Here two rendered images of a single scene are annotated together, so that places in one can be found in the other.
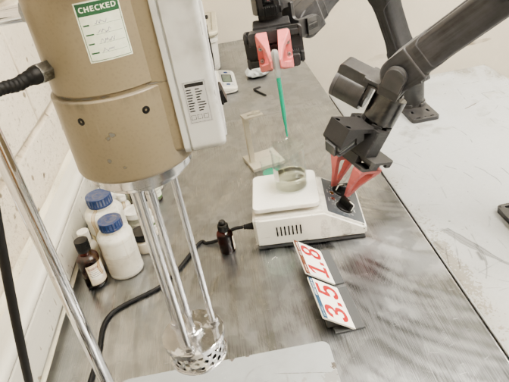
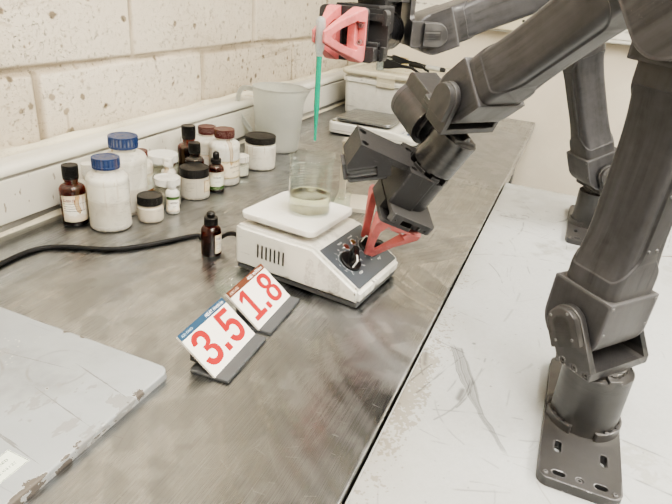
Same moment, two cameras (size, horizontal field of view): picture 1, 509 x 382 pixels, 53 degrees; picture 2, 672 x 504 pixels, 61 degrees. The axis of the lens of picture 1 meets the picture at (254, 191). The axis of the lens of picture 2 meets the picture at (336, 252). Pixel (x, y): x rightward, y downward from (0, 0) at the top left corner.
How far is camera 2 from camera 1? 45 cm
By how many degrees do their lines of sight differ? 20
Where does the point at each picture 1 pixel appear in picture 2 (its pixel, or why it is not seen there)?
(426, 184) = (498, 299)
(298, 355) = (122, 363)
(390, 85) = (436, 105)
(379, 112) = (427, 148)
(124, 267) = (99, 216)
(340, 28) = not seen: hidden behind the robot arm
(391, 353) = (215, 422)
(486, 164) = not seen: hidden behind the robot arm
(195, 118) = not seen: outside the picture
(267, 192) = (278, 205)
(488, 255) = (473, 399)
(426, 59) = (485, 78)
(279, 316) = (167, 326)
